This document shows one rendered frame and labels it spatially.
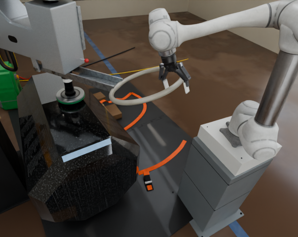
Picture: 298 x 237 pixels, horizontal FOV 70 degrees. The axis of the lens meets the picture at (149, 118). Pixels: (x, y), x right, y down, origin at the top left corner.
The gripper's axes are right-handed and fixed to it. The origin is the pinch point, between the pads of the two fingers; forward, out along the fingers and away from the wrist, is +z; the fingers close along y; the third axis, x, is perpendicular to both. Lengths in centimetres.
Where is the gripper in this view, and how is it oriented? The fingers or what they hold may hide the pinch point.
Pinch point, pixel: (176, 89)
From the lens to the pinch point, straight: 120.2
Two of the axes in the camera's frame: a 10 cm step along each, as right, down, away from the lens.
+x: -6.3, 5.5, -5.5
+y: -7.2, -1.5, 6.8
